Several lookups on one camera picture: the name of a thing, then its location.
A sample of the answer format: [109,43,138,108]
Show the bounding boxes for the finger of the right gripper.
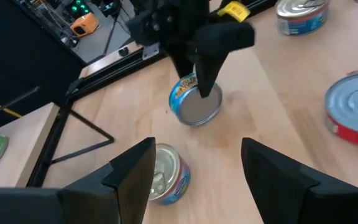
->
[193,21,256,99]
[165,43,197,80]

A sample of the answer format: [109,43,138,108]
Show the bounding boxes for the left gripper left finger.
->
[0,136,157,224]

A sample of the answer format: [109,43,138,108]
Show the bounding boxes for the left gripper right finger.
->
[241,137,358,224]

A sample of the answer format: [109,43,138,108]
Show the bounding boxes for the blue tuna can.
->
[168,72,223,127]

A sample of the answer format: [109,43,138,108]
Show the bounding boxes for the red albacore tuna can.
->
[324,72,358,147]

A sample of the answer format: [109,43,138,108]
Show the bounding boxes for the wooden shelf with black legs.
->
[26,77,116,188]

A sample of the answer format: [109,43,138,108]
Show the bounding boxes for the wooden shelf board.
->
[0,101,61,189]

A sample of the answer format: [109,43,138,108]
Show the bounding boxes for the yellow tag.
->
[217,1,252,23]

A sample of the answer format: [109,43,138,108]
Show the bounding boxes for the orange device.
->
[69,12,101,39]

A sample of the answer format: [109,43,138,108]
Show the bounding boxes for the black device green lights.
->
[64,0,92,16]

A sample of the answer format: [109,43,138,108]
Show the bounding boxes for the black backdrop curtain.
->
[0,0,88,130]

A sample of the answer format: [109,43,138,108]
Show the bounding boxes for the silver corner bracket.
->
[142,42,161,61]

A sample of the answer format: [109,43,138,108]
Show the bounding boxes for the black table frame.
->
[65,0,279,100]

